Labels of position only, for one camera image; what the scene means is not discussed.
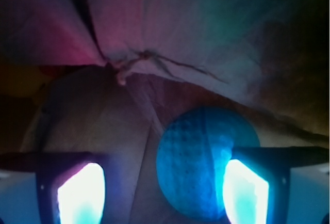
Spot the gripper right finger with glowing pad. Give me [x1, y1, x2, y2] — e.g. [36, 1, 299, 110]
[223, 147, 329, 223]

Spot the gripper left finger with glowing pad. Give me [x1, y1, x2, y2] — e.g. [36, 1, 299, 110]
[1, 152, 106, 223]

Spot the blue dimpled ball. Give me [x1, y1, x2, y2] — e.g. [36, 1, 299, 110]
[156, 107, 260, 221]

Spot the crumpled brown paper bag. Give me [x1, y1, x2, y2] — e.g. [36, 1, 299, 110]
[1, 0, 329, 223]

